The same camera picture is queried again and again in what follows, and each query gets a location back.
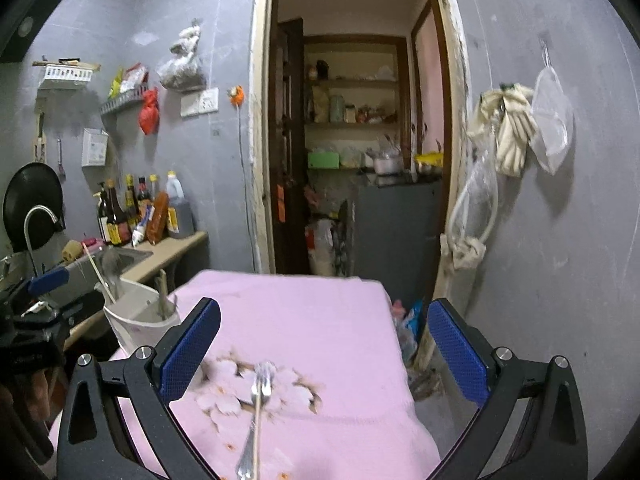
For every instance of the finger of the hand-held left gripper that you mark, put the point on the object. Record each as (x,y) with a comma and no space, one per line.
(47,281)
(65,312)

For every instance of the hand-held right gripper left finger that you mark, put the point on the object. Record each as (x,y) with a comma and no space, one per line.
(192,350)

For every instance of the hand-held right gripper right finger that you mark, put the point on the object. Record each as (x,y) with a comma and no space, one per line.
(457,355)

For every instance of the grey metal utensil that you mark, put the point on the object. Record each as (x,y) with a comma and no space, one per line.
(112,270)

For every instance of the white plastic cup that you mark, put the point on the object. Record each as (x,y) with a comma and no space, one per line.
(135,310)

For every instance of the metal fork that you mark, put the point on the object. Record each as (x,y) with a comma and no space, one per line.
(259,410)

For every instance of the person's left hand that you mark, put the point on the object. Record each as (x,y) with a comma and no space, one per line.
(45,390)

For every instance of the metal sink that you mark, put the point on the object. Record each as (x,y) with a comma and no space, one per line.
(80,280)

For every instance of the yellow sponge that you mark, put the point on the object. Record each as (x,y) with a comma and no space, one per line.
(72,250)

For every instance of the blue packet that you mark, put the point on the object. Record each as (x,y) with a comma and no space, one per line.
(412,320)

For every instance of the pink sponge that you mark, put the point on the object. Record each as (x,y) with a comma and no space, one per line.
(94,242)

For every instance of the curved metal faucet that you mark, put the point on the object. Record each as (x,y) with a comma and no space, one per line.
(40,209)

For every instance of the pump top bottle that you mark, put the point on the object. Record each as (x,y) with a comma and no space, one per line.
(102,215)

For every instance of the black wok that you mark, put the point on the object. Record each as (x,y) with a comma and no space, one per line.
(25,190)

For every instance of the dark sauce bottle yellow label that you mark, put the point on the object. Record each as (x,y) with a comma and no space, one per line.
(116,215)

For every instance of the knotted white rag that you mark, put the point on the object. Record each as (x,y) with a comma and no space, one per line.
(465,252)

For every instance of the beige countertop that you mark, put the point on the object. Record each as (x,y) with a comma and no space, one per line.
(175,247)

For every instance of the small white tube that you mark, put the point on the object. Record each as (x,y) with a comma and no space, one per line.
(140,230)

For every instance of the yellow capped sauce bottle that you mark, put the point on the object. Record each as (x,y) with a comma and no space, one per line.
(131,205)

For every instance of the pink floral printed cloth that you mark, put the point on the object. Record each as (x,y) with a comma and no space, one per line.
(310,320)

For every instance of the small metal hanging tool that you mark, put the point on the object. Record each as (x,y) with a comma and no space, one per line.
(60,160)

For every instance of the orange brown packet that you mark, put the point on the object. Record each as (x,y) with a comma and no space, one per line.
(157,220)

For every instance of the dark capped sauce bottle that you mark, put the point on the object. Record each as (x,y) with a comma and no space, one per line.
(144,195)

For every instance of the grey cabinet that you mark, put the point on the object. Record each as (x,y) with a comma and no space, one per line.
(395,230)

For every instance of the large dark vinegar jug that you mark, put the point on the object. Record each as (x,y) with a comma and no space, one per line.
(177,210)

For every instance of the small pale bottle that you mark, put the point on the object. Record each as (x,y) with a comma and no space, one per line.
(153,187)

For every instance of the wooden spatula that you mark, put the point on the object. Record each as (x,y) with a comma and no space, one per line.
(39,135)

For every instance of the white plastic sack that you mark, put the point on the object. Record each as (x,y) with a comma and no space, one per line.
(322,245)

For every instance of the red plastic bag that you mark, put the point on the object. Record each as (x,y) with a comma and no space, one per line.
(149,112)

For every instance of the yellow bowl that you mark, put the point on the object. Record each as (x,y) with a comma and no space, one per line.
(430,160)

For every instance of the metal pot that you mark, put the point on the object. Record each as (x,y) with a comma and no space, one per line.
(388,164)

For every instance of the green yellow snack packet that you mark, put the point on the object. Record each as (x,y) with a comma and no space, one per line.
(116,85)

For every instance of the red white snack packet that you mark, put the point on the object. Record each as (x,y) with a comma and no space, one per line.
(134,77)

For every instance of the cream rubber gloves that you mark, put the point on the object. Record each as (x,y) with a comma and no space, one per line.
(515,135)

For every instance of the green box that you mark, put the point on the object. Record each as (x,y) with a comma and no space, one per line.
(323,160)

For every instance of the dark wooden door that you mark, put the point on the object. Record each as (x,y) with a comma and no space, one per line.
(290,135)

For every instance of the cream rag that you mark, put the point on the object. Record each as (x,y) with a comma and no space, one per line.
(482,115)

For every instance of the clear bag of dried goods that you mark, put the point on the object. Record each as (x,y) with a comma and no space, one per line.
(182,72)

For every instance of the black range hood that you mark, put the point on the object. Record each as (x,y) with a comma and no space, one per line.
(20,30)

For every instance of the wooden shelf unit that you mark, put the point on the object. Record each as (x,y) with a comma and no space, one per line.
(350,124)

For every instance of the clear plastic bag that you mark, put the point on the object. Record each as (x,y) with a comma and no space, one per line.
(550,115)

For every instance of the pale green jar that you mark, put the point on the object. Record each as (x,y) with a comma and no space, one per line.
(336,108)

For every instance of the white wall box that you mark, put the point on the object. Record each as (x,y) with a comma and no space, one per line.
(95,147)

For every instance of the metal wall shelf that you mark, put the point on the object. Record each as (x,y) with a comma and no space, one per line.
(120,105)

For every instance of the cream door frame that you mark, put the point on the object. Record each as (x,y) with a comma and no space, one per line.
(260,160)

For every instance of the white wall basket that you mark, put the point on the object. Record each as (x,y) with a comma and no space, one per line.
(65,74)

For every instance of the white wall socket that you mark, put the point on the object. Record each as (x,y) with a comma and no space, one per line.
(200,102)

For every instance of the orange wall hook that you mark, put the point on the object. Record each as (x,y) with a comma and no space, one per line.
(236,95)

